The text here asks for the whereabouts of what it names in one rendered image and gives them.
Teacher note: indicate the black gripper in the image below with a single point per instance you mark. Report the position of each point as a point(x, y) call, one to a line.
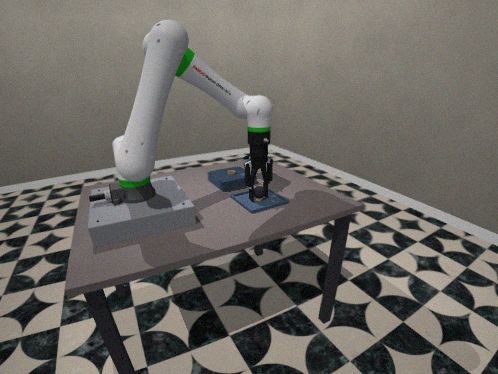
point(256, 162)

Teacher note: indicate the grey ball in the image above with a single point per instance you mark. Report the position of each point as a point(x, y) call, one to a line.
point(259, 192)

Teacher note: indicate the blue square platform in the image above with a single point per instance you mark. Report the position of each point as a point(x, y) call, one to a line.
point(225, 180)

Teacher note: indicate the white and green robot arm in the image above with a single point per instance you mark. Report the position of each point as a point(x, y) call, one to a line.
point(135, 160)

